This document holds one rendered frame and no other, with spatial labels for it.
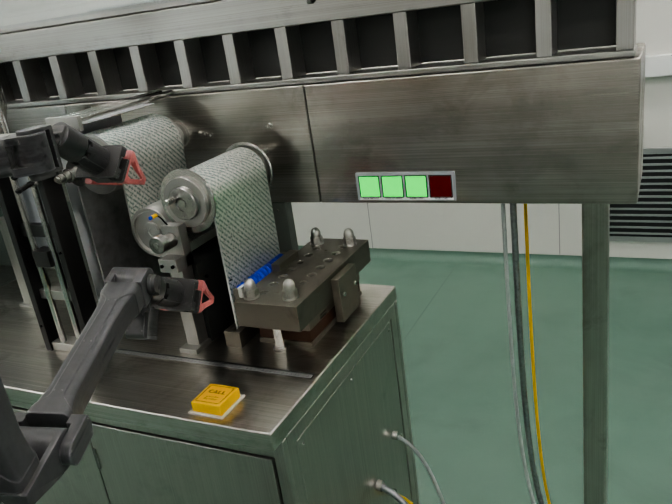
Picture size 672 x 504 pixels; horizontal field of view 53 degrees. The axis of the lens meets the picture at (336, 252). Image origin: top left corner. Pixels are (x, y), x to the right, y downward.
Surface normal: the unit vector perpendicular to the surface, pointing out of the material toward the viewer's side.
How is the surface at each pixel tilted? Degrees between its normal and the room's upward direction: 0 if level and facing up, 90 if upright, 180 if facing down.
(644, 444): 0
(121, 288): 14
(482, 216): 90
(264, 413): 0
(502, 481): 0
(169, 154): 92
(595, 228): 90
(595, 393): 90
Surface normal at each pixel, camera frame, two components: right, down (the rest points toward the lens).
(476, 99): -0.42, 0.37
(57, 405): -0.03, -0.84
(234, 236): 0.90, 0.04
